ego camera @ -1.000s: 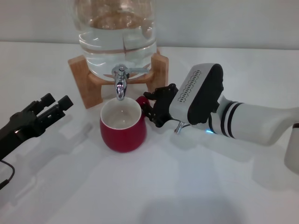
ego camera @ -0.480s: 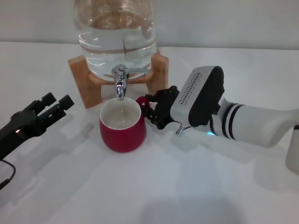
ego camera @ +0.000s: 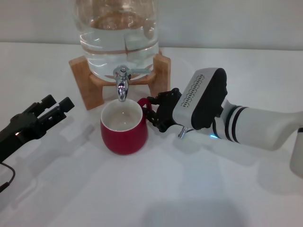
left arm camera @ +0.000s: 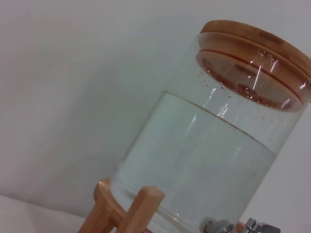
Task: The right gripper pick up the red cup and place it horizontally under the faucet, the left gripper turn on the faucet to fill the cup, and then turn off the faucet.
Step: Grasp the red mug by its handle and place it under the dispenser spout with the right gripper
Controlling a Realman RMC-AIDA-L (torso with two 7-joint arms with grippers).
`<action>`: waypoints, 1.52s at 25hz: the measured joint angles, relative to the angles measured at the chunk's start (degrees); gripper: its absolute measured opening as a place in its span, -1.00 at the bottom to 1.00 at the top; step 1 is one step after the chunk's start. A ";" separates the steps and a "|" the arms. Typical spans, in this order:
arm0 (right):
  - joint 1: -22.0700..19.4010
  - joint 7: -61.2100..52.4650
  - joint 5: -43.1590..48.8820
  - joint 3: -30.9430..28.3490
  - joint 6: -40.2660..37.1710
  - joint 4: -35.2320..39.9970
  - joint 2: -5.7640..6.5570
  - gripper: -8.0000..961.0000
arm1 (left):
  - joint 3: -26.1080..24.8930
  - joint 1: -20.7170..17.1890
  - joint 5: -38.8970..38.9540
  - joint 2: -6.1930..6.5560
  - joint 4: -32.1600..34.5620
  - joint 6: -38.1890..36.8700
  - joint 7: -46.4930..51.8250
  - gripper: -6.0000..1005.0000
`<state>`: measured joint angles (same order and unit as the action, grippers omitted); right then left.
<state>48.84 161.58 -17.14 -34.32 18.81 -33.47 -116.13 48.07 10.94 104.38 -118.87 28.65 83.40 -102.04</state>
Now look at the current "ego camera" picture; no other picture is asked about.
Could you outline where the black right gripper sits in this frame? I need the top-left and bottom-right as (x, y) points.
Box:
(143, 88), (182, 133)

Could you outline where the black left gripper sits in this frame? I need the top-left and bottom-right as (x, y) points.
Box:
(0, 95), (75, 164)

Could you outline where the red ceramic cup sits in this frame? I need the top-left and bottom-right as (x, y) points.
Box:
(100, 98), (152, 156)

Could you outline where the chrome faucet tap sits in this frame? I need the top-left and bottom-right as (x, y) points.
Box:
(113, 66), (152, 103)

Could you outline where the wooden dispenser stand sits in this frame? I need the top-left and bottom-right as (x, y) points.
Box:
(68, 49), (171, 111)

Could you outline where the glass water dispenser jar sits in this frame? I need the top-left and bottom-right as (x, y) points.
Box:
(73, 0), (160, 83)

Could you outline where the silver cable plug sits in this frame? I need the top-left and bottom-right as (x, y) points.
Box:
(178, 126), (190, 139)

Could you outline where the silver black wrist camera box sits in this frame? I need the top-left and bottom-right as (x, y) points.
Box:
(172, 68), (229, 131)

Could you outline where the dark thin cable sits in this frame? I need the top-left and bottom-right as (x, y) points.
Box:
(0, 162), (15, 193)

